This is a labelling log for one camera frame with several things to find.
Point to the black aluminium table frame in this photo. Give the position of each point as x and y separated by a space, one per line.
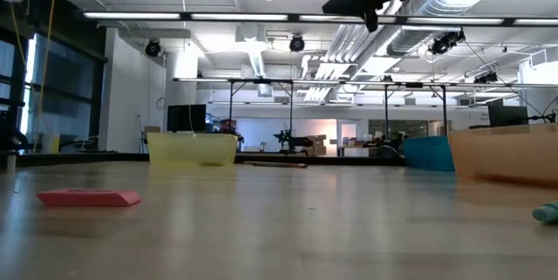
87 158

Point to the light green pen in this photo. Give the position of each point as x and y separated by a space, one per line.
547 213

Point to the black background rig frame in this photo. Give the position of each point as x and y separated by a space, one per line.
291 105

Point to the yellow translucent plastic bin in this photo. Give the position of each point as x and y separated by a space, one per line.
192 149

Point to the black ceiling camera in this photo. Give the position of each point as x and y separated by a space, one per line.
152 47
297 43
444 42

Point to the silver ventilation duct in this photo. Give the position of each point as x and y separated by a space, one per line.
414 40

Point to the black background robot arm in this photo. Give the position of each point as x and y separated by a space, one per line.
290 140

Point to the orange translucent plastic bin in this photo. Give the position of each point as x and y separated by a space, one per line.
505 153

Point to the pink eraser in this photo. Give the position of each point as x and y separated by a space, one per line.
87 198

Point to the cardboard boxes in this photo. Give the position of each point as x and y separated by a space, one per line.
317 145

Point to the teal plastic bin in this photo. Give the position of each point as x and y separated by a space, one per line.
429 153

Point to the yellow container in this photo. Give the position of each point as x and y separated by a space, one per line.
51 144

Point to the black overhead light bar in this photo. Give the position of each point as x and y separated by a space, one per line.
296 18

